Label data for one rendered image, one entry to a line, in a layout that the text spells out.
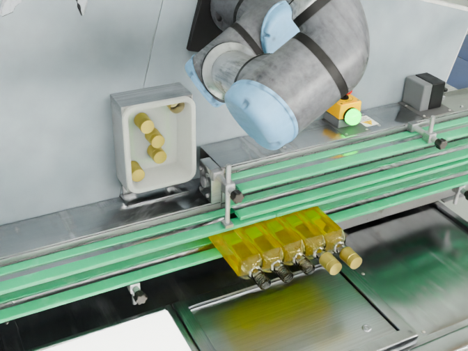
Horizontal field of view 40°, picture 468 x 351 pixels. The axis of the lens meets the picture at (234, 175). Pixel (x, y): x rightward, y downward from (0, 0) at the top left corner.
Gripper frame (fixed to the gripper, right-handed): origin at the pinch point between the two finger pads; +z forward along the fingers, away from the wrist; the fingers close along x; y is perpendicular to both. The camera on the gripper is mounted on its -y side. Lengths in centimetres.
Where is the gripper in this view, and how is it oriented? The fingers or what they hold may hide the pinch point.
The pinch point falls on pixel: (44, 19)
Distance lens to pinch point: 121.4
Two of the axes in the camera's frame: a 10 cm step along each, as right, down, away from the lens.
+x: -7.6, 1.7, -6.3
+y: -5.3, -7.2, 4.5
